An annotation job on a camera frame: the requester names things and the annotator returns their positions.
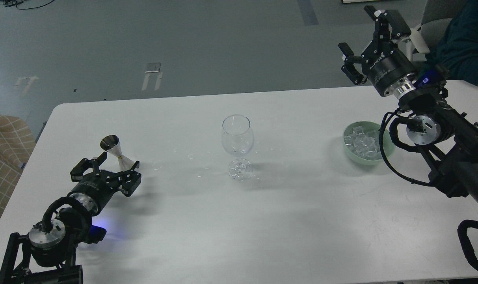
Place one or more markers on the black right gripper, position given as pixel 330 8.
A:
pixel 381 61

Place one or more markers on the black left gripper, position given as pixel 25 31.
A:
pixel 94 190

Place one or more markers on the steel cocktail jigger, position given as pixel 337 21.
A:
pixel 111 144

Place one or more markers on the clear ice cubes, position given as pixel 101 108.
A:
pixel 363 143

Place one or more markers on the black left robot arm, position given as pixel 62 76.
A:
pixel 47 253

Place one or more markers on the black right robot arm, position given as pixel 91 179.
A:
pixel 423 121

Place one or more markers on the clear wine glass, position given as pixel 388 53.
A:
pixel 237 139

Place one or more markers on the white office chair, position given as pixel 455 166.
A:
pixel 436 16

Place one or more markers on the person in teal shirt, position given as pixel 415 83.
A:
pixel 458 49

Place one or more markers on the tan checkered cushion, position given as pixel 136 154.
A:
pixel 16 145

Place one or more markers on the grey tape on floor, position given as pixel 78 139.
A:
pixel 153 68

